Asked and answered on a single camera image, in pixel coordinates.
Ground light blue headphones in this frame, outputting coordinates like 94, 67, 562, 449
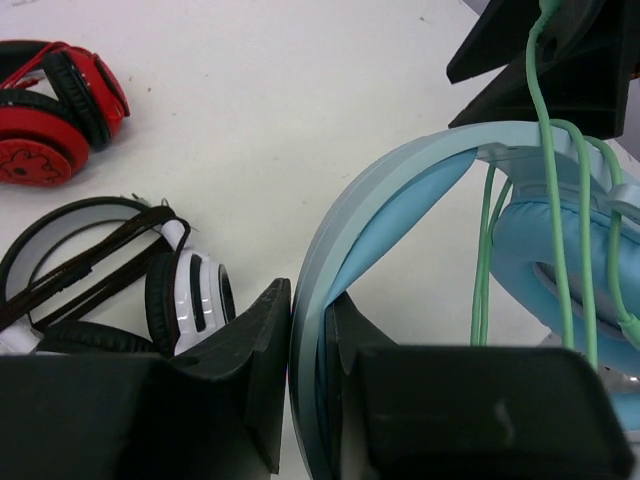
289, 120, 639, 479

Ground white black headphones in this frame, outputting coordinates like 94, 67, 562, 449
1, 196, 236, 357

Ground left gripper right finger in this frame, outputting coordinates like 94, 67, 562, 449
329, 295, 635, 479

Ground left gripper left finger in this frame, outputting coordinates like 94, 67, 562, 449
1, 278, 291, 479

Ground green headphone cable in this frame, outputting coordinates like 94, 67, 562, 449
469, 0, 640, 366

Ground red headphones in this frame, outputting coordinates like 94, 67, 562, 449
1, 40, 130, 187

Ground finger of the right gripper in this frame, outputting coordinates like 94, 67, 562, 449
446, 0, 620, 83
449, 31, 630, 139

